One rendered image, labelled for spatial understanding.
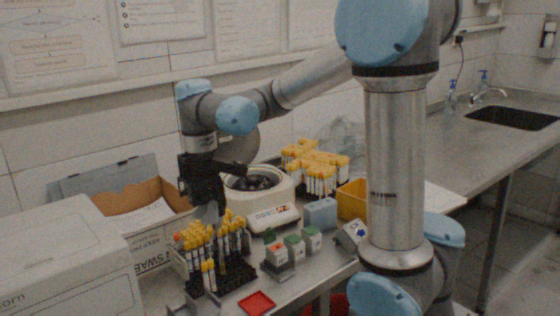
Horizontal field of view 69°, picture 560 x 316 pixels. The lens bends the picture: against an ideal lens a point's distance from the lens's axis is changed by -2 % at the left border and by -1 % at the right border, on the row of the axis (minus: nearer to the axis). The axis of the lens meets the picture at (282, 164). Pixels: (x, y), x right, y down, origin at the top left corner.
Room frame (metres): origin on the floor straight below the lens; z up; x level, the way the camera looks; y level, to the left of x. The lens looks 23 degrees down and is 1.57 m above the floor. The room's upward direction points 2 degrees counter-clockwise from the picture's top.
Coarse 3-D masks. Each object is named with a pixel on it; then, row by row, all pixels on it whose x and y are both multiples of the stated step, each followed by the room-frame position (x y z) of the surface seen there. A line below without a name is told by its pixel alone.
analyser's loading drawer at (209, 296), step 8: (184, 296) 0.74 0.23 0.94; (208, 296) 0.77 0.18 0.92; (216, 296) 0.75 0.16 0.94; (184, 304) 0.74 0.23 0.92; (192, 304) 0.71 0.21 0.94; (200, 304) 0.75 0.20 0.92; (208, 304) 0.75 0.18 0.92; (216, 304) 0.74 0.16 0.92; (168, 312) 0.71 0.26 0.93; (176, 312) 0.72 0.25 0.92; (184, 312) 0.72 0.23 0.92; (192, 312) 0.72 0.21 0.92; (200, 312) 0.72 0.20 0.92; (208, 312) 0.72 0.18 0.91; (216, 312) 0.72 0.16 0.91
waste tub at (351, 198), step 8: (352, 184) 1.25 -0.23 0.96; (360, 184) 1.27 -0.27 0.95; (344, 192) 1.22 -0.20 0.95; (352, 192) 1.25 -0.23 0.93; (360, 192) 1.27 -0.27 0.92; (336, 200) 1.19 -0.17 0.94; (344, 200) 1.16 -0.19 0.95; (352, 200) 1.14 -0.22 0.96; (360, 200) 1.12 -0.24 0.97; (344, 208) 1.16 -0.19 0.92; (352, 208) 1.14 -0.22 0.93; (360, 208) 1.12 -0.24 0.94; (336, 216) 1.18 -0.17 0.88; (344, 216) 1.16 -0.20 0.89; (352, 216) 1.14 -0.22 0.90; (360, 216) 1.12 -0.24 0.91
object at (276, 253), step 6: (270, 246) 0.92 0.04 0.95; (276, 246) 0.92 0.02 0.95; (282, 246) 0.91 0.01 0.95; (270, 252) 0.90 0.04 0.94; (276, 252) 0.90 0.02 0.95; (282, 252) 0.90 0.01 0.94; (270, 258) 0.90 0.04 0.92; (276, 258) 0.89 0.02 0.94; (282, 258) 0.90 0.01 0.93; (276, 264) 0.89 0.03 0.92
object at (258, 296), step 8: (248, 296) 0.81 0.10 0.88; (256, 296) 0.81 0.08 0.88; (264, 296) 0.81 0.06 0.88; (240, 304) 0.78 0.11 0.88; (248, 304) 0.78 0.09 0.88; (256, 304) 0.78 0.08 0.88; (264, 304) 0.78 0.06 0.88; (272, 304) 0.78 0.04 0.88; (248, 312) 0.75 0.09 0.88; (256, 312) 0.76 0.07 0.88; (264, 312) 0.75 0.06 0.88
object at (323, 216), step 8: (328, 200) 1.12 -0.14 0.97; (304, 208) 1.08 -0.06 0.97; (312, 208) 1.07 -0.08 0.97; (320, 208) 1.08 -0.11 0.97; (328, 208) 1.09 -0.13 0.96; (336, 208) 1.11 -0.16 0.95; (304, 216) 1.08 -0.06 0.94; (312, 216) 1.06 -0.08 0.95; (320, 216) 1.08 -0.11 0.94; (328, 216) 1.09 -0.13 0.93; (304, 224) 1.08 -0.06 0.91; (312, 224) 1.06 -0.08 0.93; (320, 224) 1.08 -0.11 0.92; (328, 224) 1.09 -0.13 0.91; (320, 232) 1.08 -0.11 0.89; (328, 232) 1.08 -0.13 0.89
